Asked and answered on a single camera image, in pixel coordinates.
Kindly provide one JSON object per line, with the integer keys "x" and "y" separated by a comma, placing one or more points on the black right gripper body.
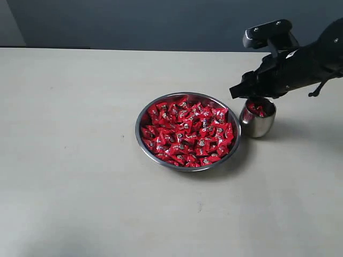
{"x": 303, "y": 67}

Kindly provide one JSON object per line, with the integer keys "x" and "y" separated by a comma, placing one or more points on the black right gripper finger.
{"x": 246, "y": 88}

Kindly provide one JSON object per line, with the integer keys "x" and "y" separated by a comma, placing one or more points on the red candy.
{"x": 256, "y": 108}

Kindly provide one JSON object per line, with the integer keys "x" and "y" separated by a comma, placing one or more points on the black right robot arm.
{"x": 331, "y": 35}

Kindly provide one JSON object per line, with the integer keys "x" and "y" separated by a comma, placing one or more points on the steel bowl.
{"x": 187, "y": 163}

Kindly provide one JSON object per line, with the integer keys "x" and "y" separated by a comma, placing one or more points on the steel cup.
{"x": 254, "y": 126}

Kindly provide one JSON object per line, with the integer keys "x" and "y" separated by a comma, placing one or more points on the pile of red candies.
{"x": 187, "y": 134}

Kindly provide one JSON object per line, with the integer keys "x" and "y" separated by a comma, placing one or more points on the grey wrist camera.
{"x": 276, "y": 35}

